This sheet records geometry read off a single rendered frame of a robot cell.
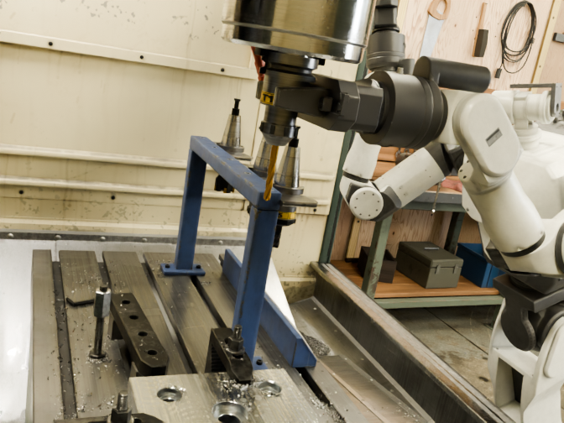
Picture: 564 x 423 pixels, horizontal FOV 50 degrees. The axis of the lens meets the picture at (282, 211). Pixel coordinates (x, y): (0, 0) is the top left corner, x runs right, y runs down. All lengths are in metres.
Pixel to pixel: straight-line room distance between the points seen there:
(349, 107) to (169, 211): 1.16
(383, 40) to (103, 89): 0.73
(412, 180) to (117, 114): 0.79
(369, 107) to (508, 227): 0.28
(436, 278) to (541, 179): 2.51
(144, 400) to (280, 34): 0.48
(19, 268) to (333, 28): 1.22
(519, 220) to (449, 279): 2.90
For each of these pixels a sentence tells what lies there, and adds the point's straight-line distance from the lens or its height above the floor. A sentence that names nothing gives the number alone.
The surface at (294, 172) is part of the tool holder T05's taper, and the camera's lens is 1.01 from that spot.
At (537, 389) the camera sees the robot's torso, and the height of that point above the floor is 0.83.
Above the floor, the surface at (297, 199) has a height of 1.22.
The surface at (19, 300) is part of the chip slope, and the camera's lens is 1.59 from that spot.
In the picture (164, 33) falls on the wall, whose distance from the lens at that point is 1.66.
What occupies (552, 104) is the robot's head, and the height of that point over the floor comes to 1.43.
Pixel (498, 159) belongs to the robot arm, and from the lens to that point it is 0.78.
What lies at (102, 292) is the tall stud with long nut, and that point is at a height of 1.02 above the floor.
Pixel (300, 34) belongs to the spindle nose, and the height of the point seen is 1.46.
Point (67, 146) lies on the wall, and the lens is 1.67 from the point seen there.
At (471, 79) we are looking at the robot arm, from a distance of 0.79.
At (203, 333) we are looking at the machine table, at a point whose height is 0.90.
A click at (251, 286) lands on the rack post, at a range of 1.00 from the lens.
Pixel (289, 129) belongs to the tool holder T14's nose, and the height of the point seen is 1.36.
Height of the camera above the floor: 1.45
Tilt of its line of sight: 15 degrees down
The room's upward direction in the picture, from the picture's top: 10 degrees clockwise
